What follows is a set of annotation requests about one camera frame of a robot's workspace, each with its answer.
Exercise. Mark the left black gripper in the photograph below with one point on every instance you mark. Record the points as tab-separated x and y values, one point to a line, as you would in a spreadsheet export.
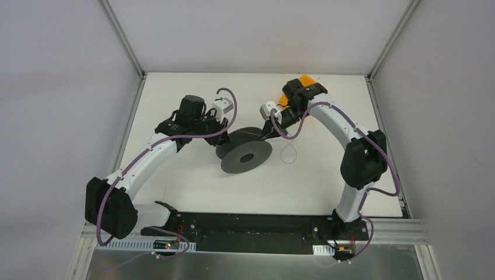
218	137

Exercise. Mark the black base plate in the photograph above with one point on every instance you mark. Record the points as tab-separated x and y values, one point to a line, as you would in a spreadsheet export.
265	234

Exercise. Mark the white cable duct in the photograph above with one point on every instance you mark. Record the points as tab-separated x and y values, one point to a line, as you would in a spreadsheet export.
157	245
323	250

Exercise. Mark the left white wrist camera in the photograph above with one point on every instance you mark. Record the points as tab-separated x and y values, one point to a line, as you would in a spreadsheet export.
222	106

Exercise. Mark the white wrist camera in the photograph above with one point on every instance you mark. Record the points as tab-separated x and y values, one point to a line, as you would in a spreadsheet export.
222	106
267	109

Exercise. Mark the black cable spool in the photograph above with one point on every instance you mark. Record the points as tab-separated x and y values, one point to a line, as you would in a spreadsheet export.
244	152

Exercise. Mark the right white cable duct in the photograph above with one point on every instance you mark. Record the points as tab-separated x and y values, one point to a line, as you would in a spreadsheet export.
323	250

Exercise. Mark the left white cable duct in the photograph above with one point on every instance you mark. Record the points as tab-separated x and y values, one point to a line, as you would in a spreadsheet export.
157	245

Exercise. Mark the orange plastic bin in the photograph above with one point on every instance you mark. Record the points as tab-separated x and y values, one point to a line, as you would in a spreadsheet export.
305	81

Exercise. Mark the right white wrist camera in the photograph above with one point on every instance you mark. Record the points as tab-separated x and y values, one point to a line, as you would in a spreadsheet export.
267	109

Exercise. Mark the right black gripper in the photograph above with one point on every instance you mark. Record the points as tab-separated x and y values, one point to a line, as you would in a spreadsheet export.
271	126

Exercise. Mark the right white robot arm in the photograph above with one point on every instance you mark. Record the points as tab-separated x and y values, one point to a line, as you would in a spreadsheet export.
363	161

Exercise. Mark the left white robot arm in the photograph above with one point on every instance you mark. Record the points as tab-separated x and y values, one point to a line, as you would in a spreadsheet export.
109	201

